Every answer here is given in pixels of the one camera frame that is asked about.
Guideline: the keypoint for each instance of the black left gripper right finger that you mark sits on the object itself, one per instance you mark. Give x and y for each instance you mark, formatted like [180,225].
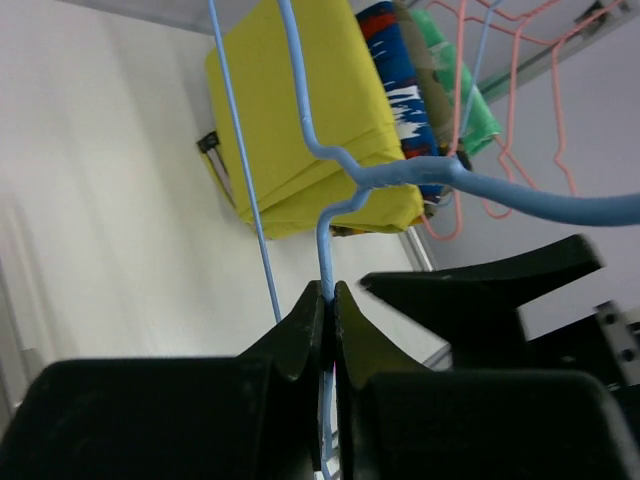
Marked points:
[366,361]

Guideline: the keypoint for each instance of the yellow-green trousers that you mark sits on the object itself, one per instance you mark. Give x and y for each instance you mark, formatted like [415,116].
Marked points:
[291,84]

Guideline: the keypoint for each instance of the pink hanger under green trousers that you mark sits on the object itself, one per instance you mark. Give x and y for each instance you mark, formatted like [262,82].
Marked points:
[535,136]

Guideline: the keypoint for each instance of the light blue wire hanger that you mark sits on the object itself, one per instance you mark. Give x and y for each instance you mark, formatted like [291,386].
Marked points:
[613,453]

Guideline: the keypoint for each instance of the green tie-dye trousers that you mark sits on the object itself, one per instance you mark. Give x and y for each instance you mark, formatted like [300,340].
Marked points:
[478,126]

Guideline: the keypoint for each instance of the blue patterned shorts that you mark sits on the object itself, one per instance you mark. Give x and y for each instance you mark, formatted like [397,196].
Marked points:
[380,26]

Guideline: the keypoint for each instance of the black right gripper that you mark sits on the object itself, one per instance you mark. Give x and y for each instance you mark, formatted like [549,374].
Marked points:
[476,310]

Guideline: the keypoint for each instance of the aluminium hanging rail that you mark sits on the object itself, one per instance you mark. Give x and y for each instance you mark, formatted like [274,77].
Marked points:
[559,32]

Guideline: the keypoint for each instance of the camouflage shorts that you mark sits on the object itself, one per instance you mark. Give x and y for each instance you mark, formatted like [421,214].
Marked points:
[439,110]

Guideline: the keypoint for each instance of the pink hanger under camouflage shorts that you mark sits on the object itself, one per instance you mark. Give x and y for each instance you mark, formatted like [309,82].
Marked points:
[514,26]

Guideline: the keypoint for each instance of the pink hanger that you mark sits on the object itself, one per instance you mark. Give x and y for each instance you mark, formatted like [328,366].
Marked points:
[535,136]
[514,26]
[460,15]

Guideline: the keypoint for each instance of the blue hanger under patterned shorts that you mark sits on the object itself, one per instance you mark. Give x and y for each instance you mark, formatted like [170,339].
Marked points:
[478,63]

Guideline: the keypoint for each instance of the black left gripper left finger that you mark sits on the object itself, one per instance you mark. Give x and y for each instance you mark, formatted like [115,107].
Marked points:
[290,438]

